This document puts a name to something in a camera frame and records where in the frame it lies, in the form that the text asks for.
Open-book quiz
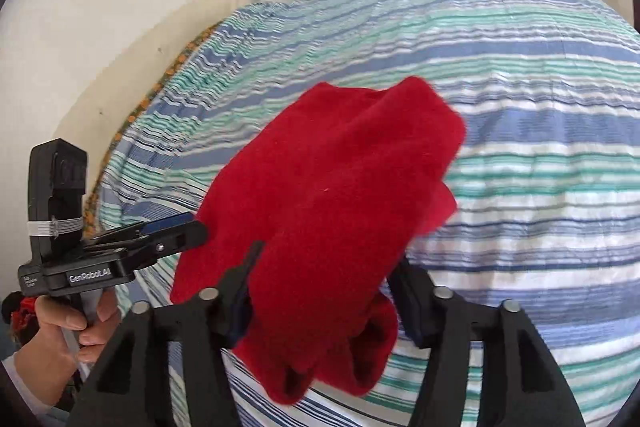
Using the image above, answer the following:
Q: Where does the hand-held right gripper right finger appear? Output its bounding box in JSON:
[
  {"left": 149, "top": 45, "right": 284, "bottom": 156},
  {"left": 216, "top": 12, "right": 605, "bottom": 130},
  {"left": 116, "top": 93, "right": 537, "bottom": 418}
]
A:
[{"left": 387, "top": 257, "right": 586, "bottom": 427}]

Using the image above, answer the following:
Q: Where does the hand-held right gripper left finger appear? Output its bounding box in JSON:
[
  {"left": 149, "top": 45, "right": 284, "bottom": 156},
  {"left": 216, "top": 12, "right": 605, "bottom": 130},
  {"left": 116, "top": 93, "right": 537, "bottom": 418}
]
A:
[{"left": 70, "top": 241, "right": 266, "bottom": 427}]

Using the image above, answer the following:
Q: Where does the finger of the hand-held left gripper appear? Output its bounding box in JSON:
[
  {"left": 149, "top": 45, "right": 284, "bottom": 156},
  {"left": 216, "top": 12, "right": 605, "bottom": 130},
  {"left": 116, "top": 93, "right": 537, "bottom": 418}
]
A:
[
  {"left": 125, "top": 222, "right": 209, "bottom": 276},
  {"left": 82, "top": 213, "right": 199, "bottom": 249}
]

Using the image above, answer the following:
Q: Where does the red sweater with white rabbit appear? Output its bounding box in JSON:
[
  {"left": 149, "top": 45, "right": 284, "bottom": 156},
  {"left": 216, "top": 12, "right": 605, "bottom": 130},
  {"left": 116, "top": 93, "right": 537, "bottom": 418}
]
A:
[{"left": 170, "top": 76, "right": 468, "bottom": 406}]

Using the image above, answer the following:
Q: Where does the person's left forearm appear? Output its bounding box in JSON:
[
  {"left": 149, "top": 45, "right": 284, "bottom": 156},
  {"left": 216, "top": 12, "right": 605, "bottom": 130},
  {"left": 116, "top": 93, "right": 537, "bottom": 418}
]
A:
[{"left": 0, "top": 349, "right": 68, "bottom": 425}]

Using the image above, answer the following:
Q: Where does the person's left hand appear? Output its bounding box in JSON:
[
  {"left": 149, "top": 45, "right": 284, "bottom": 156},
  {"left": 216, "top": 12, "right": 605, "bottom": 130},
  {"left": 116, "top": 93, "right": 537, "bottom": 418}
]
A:
[{"left": 20, "top": 289, "right": 122, "bottom": 400}]

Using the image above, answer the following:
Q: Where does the red hair scrunchie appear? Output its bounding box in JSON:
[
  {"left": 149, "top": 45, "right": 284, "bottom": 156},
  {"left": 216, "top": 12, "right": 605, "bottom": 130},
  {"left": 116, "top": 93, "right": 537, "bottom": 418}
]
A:
[{"left": 1, "top": 293, "right": 42, "bottom": 344}]

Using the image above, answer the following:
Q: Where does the orange floral mattress edge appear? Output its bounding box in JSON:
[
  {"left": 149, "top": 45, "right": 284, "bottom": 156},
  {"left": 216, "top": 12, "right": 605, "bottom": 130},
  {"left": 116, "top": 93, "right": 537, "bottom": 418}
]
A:
[{"left": 82, "top": 18, "right": 227, "bottom": 239}]

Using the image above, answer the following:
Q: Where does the blue green striped bed sheet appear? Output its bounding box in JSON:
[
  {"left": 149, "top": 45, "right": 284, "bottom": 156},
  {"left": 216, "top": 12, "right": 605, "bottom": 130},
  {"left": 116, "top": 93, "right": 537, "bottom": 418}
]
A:
[{"left": 97, "top": 0, "right": 640, "bottom": 427}]

